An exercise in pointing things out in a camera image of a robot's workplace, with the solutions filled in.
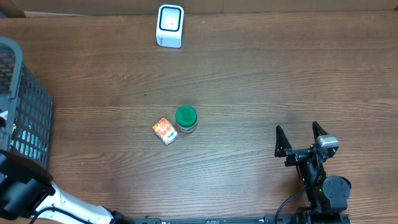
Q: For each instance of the green lid jar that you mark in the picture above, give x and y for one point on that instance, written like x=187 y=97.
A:
x=186 y=118

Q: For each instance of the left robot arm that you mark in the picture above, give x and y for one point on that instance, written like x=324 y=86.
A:
x=28 y=191

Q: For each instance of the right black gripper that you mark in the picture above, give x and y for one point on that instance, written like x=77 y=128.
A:
x=283 y=145

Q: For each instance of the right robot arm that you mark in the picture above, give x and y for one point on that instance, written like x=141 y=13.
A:
x=327 y=195

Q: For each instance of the white barcode scanner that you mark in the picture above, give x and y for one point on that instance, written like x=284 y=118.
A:
x=169 y=27

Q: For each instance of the grey plastic mesh basket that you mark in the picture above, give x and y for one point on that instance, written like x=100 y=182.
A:
x=26 y=107

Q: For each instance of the orange snack packet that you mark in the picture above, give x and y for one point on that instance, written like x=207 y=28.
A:
x=167 y=133

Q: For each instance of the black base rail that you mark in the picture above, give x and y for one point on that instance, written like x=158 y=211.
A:
x=267 y=219

